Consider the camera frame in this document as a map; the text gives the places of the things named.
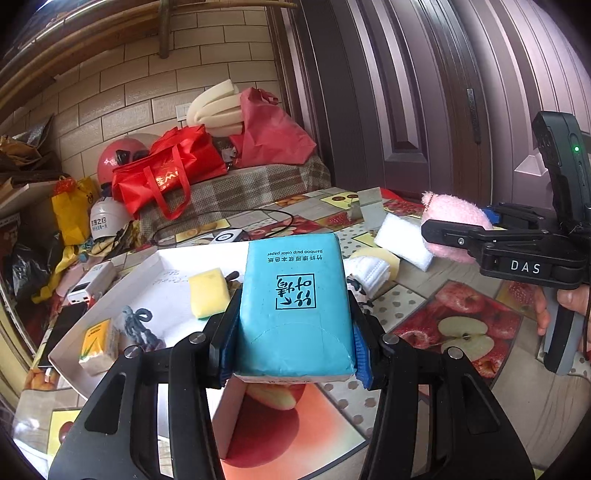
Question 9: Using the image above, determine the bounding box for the pink plush pig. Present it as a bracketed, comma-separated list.
[421, 191, 494, 264]

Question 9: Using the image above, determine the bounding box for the round yellow sponge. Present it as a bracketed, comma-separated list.
[351, 247, 401, 281]

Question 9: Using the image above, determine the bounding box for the white face mask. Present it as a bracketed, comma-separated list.
[344, 256, 392, 299]

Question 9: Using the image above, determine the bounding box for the teal tissue pack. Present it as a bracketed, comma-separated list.
[235, 233, 356, 384]

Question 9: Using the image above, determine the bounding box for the right hand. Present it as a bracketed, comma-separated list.
[534, 285, 590, 336]

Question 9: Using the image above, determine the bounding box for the white rectangular sponge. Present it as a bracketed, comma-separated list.
[375, 213, 434, 272]

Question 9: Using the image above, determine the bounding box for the black smartphone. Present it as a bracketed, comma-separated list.
[38, 303, 88, 369]

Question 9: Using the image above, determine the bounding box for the red packet on table edge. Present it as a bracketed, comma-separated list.
[380, 187, 421, 205]

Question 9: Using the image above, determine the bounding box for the white power bank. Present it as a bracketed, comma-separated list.
[66, 261, 116, 304]

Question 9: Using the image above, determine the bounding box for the small white box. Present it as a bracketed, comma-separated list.
[348, 187, 387, 232]

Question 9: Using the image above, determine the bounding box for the white cardboard tray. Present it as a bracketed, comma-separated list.
[48, 242, 249, 398]

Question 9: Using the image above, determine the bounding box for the fruit print tablecloth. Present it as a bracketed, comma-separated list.
[13, 186, 591, 480]

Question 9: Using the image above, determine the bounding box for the yellow green scrub sponge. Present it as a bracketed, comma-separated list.
[188, 269, 230, 319]

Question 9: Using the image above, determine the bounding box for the black plastic bag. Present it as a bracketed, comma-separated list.
[10, 241, 61, 303]

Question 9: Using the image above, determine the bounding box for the white helmet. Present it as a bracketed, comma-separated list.
[89, 197, 132, 240]

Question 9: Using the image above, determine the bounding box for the yellow shopping bag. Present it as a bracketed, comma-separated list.
[51, 177, 99, 246]

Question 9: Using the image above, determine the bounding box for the red fabric bag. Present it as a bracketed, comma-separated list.
[229, 88, 317, 168]

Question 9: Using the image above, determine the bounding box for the plaid covered bench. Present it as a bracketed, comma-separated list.
[139, 156, 331, 240]

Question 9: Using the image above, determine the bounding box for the pink red helmet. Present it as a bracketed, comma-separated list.
[97, 137, 149, 186]

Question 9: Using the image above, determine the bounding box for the red tote bag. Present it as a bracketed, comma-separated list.
[111, 126, 228, 220]

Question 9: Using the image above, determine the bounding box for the cream foam roll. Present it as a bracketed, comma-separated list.
[185, 79, 243, 138]

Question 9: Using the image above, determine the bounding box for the grey blue hair tie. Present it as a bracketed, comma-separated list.
[115, 305, 165, 354]

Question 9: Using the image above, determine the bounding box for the black camera module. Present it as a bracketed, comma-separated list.
[532, 111, 590, 231]

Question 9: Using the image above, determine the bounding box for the white wireless charger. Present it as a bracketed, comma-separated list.
[211, 229, 245, 244]

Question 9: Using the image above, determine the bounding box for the black cable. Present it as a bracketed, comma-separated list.
[150, 208, 309, 248]

